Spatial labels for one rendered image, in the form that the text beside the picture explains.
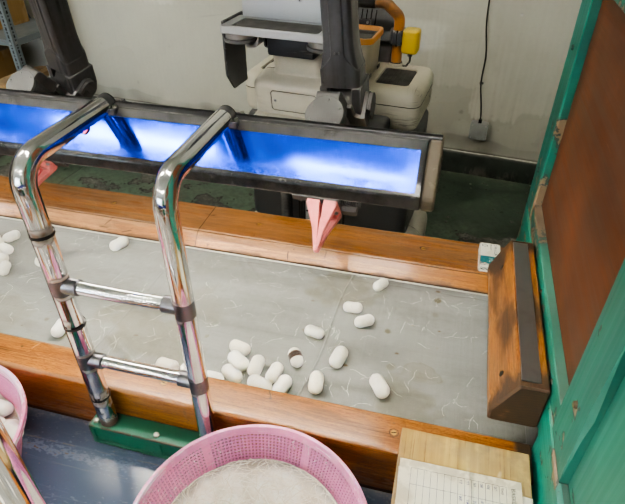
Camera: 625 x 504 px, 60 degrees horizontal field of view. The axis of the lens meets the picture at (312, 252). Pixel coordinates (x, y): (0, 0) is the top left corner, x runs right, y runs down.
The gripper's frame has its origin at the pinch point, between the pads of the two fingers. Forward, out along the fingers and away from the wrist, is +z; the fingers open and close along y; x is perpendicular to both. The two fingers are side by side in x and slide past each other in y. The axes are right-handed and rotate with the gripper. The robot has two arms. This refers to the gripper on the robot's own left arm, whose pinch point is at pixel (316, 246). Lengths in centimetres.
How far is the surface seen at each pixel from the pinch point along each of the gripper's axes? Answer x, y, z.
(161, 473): -15.9, -9.6, 33.1
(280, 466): -8.7, 2.7, 30.6
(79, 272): 7.4, -43.2, 9.6
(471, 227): 160, 34, -54
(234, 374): -4.7, -7.0, 20.9
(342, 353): 0.2, 6.8, 15.1
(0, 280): 4, -55, 14
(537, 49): 143, 50, -133
